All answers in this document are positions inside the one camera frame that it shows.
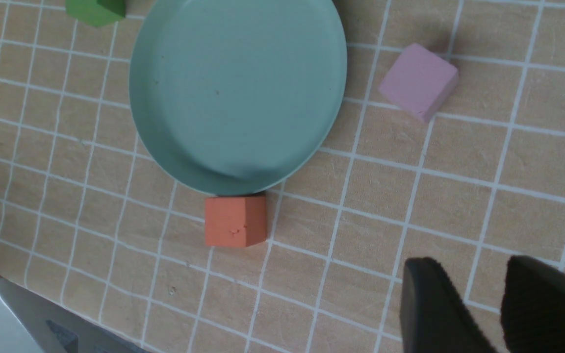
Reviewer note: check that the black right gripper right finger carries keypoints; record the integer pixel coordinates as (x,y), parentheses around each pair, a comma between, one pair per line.
(533,307)

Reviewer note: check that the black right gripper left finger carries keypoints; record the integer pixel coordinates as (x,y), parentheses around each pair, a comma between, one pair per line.
(433,318)

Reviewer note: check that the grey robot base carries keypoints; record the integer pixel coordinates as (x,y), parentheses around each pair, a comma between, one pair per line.
(30,323)

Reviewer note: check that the orange cube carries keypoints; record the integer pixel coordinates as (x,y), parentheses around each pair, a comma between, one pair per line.
(236,222)

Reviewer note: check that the pink cube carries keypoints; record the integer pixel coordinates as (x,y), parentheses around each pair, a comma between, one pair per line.
(419,82)

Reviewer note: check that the mint green plate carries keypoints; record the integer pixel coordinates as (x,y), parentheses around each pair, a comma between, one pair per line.
(230,97)

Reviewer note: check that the checkered orange tablecloth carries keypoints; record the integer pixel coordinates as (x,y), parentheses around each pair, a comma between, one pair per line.
(90,222)

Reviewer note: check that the green cube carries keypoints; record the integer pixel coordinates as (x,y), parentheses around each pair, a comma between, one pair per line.
(96,13)

